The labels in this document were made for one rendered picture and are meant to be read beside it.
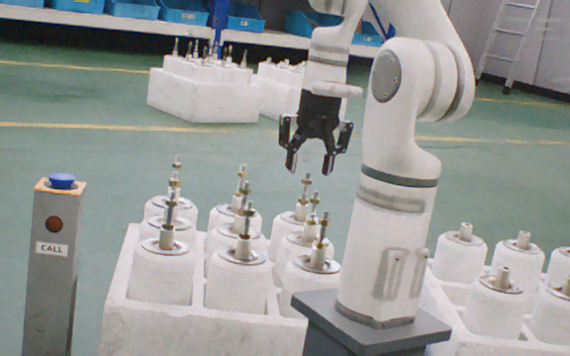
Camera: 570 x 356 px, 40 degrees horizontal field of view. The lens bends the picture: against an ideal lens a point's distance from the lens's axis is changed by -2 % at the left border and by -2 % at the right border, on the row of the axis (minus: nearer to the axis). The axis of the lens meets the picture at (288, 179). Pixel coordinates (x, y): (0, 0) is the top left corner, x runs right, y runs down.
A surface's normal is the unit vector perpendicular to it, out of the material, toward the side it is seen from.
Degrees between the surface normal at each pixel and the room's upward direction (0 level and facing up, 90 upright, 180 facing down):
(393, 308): 90
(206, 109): 90
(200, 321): 90
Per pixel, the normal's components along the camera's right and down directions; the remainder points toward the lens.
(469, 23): 0.55, 0.29
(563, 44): -0.82, 0.00
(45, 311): 0.10, 0.26
